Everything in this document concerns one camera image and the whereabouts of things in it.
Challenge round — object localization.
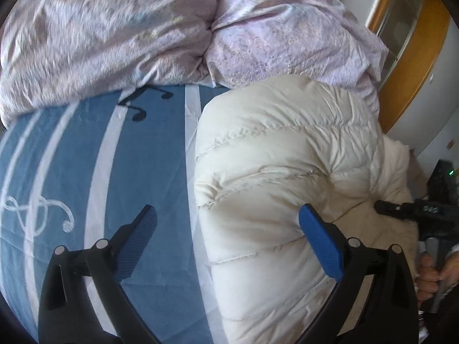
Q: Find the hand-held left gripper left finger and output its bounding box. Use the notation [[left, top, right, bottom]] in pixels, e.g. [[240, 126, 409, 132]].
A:
[[38, 204, 162, 344]]

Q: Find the blue white-striped bed sheet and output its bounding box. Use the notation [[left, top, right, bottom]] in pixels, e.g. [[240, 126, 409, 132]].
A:
[[0, 84, 230, 344]]

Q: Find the lavender patterned duvet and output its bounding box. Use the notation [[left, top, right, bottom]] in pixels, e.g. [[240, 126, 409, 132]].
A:
[[0, 0, 390, 124]]

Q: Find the cream puffer jacket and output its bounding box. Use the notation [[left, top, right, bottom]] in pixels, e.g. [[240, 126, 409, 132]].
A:
[[194, 75, 427, 344]]

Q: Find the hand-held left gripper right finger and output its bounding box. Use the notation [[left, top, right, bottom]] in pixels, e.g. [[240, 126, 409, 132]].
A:
[[297, 204, 420, 344]]

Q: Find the person's right hand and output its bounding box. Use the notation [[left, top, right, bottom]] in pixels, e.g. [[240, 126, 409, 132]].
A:
[[415, 254, 447, 303]]

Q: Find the yellow wooden door frame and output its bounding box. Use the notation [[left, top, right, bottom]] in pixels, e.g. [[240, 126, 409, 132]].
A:
[[365, 0, 453, 134]]

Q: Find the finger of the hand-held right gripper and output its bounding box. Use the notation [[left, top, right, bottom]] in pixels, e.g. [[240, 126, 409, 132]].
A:
[[374, 200, 424, 223]]

